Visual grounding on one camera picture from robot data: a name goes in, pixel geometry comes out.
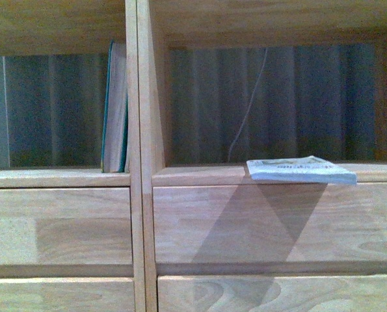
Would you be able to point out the white paperback book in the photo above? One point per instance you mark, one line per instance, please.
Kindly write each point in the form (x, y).
(304, 169)

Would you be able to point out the left wooden shelf unit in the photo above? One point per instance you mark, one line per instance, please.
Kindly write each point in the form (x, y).
(70, 233)

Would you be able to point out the green hardcover book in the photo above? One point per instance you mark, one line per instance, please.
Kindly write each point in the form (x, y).
(115, 124)

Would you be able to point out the dark pleated curtain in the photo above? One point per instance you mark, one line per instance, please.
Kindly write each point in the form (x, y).
(227, 106)

